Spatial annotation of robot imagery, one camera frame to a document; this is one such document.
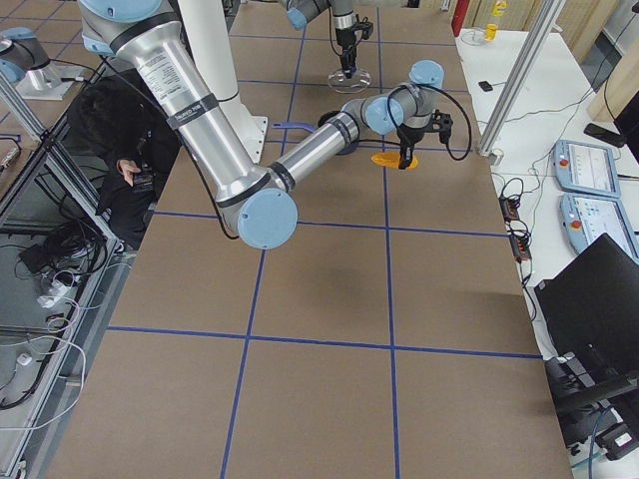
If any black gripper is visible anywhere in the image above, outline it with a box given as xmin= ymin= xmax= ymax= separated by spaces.
xmin=335 ymin=28 xmax=357 ymax=78
xmin=397 ymin=125 xmax=425 ymax=170

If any yellow corn cob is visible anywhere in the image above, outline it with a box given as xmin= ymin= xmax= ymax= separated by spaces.
xmin=370 ymin=152 xmax=419 ymax=170

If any glass lid with blue knob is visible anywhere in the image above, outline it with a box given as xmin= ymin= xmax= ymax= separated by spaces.
xmin=327 ymin=69 xmax=371 ymax=94

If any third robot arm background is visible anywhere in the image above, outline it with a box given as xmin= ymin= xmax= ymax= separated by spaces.
xmin=1 ymin=27 xmax=71 ymax=101

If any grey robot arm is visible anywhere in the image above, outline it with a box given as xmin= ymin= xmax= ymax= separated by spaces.
xmin=281 ymin=0 xmax=358 ymax=79
xmin=79 ymin=1 xmax=444 ymax=249

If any small black sensor pad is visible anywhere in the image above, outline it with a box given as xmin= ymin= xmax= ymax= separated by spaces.
xmin=478 ymin=81 xmax=493 ymax=92

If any orange black power strip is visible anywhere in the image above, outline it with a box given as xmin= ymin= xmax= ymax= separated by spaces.
xmin=498 ymin=196 xmax=532 ymax=263

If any yellow cup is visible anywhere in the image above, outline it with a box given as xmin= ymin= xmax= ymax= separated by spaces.
xmin=483 ymin=23 xmax=498 ymax=42

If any far teach pendant tablet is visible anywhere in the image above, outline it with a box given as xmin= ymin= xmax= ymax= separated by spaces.
xmin=551 ymin=140 xmax=621 ymax=198

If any teach pendant tablet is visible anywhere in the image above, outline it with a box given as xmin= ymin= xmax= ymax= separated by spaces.
xmin=560 ymin=193 xmax=638 ymax=260
xmin=551 ymin=140 xmax=621 ymax=198

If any near teach pendant tablet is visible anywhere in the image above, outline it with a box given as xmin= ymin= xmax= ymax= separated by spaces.
xmin=560 ymin=193 xmax=638 ymax=260

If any black smartphone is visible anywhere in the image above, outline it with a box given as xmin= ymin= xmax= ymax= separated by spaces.
xmin=583 ymin=123 xmax=626 ymax=148

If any person in courage jacket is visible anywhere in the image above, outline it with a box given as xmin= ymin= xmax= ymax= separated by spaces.
xmin=67 ymin=69 xmax=181 ymax=250

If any black laptop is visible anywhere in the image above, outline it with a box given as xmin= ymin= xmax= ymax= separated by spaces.
xmin=534 ymin=234 xmax=638 ymax=372

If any black monitor stand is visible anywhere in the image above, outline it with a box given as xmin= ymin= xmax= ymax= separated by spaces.
xmin=544 ymin=346 xmax=638 ymax=460

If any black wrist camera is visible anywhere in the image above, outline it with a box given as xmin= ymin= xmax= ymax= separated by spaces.
xmin=353 ymin=17 xmax=373 ymax=40
xmin=429 ymin=109 xmax=453 ymax=146

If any blue saucepan with handle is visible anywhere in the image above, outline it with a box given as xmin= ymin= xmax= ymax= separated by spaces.
xmin=273 ymin=110 xmax=361 ymax=157

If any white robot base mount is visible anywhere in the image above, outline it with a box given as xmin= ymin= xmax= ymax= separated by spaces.
xmin=178 ymin=0 xmax=268 ymax=164

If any aluminium frame post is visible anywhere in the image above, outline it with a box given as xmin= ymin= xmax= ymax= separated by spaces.
xmin=477 ymin=0 xmax=566 ymax=157

